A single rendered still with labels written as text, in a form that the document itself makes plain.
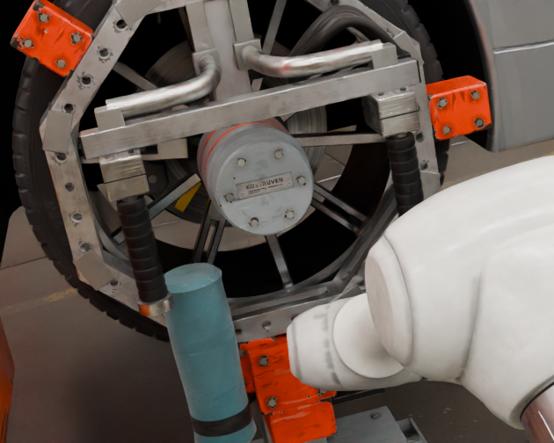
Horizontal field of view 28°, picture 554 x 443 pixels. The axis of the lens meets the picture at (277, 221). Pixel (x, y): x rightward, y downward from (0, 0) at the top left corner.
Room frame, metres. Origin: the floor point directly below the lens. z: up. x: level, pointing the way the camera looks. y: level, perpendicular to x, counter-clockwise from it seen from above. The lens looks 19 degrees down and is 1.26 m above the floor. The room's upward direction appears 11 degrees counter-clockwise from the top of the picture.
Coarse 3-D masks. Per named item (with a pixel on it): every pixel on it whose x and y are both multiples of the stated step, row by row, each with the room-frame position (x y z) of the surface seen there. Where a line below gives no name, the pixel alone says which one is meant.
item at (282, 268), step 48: (192, 48) 1.60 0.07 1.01; (192, 144) 1.60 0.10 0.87; (336, 144) 1.62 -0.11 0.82; (384, 144) 1.66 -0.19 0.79; (96, 192) 1.72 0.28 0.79; (336, 192) 1.80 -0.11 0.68; (384, 192) 1.61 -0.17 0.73; (288, 240) 1.78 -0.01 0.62; (336, 240) 1.66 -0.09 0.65; (240, 288) 1.62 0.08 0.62; (288, 288) 1.59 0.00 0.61
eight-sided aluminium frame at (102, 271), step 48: (144, 0) 1.49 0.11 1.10; (192, 0) 1.50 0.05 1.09; (336, 0) 1.56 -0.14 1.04; (96, 48) 1.48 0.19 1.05; (48, 144) 1.47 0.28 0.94; (432, 144) 1.53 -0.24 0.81; (432, 192) 1.53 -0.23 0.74; (96, 240) 1.47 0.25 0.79; (96, 288) 1.47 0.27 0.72; (336, 288) 1.54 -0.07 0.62; (240, 336) 1.49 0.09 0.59
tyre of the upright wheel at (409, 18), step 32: (64, 0) 1.57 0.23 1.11; (96, 0) 1.57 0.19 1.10; (384, 0) 1.61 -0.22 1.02; (416, 32) 1.62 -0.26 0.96; (32, 64) 1.56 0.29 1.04; (32, 96) 1.55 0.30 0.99; (32, 128) 1.55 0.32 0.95; (32, 160) 1.55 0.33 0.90; (32, 192) 1.55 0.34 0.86; (32, 224) 1.55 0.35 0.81; (64, 256) 1.55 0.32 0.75; (128, 320) 1.56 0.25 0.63
